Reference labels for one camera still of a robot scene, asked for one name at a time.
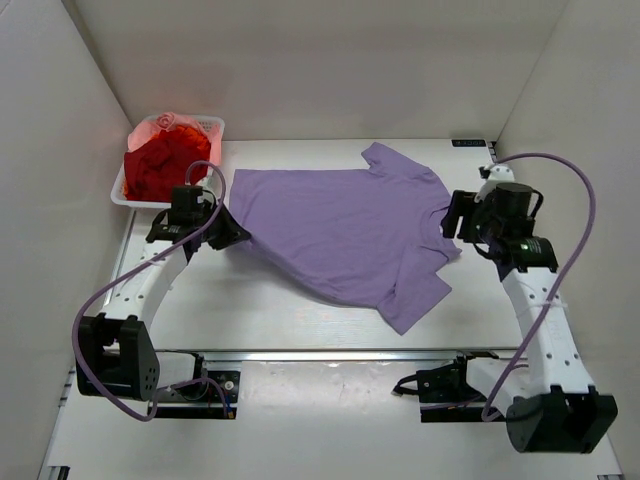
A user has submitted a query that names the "purple t shirt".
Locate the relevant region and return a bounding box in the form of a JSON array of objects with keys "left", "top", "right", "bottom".
[{"left": 230, "top": 142, "right": 461, "bottom": 335}]

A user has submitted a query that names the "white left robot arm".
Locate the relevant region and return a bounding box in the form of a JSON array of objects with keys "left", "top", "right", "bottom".
[{"left": 73, "top": 185, "right": 251, "bottom": 401}]

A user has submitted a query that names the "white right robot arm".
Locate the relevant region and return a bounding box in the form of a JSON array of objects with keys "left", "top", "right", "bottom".
[{"left": 441, "top": 182, "right": 618, "bottom": 454}]

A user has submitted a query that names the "black corner label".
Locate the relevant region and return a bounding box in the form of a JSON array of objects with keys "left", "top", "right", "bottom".
[{"left": 451, "top": 139, "right": 487, "bottom": 148}]

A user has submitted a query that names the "dark red t shirt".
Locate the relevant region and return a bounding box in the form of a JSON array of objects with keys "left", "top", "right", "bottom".
[{"left": 122, "top": 137, "right": 211, "bottom": 201}]

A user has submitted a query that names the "orange t shirt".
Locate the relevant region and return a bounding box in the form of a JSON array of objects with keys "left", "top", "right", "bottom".
[{"left": 124, "top": 124, "right": 214, "bottom": 199}]

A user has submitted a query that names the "white plastic laundry basket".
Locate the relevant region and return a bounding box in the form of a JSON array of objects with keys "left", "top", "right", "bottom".
[{"left": 111, "top": 137, "right": 205, "bottom": 210}]

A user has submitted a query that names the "pink t shirt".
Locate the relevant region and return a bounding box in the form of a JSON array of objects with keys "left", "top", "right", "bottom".
[{"left": 127, "top": 112, "right": 225, "bottom": 166}]

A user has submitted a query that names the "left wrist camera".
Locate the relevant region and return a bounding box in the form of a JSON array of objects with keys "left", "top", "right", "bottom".
[{"left": 193, "top": 173, "right": 226, "bottom": 202}]

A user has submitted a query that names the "aluminium table edge rail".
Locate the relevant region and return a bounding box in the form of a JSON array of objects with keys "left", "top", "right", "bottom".
[{"left": 194, "top": 349, "right": 564, "bottom": 364}]

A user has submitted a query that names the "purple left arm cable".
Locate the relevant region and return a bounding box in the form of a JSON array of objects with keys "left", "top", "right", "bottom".
[{"left": 72, "top": 160, "right": 229, "bottom": 424}]

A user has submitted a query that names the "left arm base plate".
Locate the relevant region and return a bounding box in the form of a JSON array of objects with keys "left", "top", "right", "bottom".
[{"left": 155, "top": 362, "right": 241, "bottom": 420}]

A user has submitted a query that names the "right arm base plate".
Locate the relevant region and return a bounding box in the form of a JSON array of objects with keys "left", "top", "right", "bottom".
[{"left": 391, "top": 351, "right": 499, "bottom": 423}]

